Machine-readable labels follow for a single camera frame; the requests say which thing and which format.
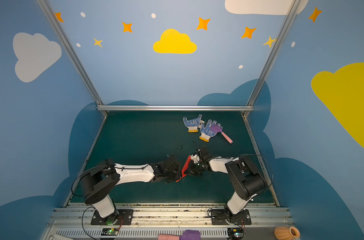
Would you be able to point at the pink purple brush front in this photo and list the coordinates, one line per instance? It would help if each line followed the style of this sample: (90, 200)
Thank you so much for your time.
(187, 235)

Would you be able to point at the rear aluminium frame bar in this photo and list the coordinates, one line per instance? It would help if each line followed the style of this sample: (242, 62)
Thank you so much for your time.
(175, 108)

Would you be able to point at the right aluminium frame post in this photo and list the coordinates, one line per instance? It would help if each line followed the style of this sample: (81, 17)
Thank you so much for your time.
(280, 38)

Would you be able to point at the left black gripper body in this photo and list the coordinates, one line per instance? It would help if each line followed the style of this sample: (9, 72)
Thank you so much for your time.
(172, 169)

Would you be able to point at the purple pink brush on table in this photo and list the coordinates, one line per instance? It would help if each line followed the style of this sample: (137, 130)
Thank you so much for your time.
(219, 129)

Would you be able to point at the right blue dotted work glove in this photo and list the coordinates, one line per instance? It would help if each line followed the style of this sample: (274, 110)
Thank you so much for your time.
(206, 132)

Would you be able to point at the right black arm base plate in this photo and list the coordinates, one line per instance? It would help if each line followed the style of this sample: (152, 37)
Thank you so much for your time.
(225, 217)

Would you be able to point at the blue dotted work glove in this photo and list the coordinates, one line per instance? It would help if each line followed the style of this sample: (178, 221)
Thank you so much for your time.
(193, 125)
(206, 132)

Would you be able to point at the terracotta ribbed vase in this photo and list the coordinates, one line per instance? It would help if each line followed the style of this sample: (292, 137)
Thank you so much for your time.
(284, 233)

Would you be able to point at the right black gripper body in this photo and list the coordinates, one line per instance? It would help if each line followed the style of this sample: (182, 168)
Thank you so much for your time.
(195, 165)

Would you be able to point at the red square paper sheet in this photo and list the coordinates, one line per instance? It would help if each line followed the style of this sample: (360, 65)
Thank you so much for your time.
(184, 169)

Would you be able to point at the front aluminium rail base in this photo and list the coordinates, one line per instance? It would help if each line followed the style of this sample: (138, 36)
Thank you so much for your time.
(151, 220)

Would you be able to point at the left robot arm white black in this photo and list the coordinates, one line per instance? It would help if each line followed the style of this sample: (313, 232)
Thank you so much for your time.
(98, 182)

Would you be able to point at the right green circuit board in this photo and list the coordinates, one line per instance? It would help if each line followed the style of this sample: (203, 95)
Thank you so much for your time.
(235, 233)

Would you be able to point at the green circuit board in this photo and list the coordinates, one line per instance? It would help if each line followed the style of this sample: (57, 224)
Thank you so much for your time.
(110, 232)
(235, 233)

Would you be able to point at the left aluminium frame post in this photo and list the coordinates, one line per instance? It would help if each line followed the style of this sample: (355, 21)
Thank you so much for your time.
(62, 36)

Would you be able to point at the left green circuit board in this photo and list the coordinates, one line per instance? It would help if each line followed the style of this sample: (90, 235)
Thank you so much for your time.
(110, 232)

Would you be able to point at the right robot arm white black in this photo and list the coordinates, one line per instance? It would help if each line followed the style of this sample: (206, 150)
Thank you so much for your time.
(246, 178)

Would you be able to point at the left blue dotted work glove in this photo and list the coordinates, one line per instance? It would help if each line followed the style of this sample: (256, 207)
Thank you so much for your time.
(193, 125)

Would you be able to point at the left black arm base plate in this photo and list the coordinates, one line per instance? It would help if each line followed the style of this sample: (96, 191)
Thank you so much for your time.
(117, 218)

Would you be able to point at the aluminium frame post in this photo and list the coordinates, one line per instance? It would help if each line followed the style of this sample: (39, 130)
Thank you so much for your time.
(62, 36)
(280, 38)

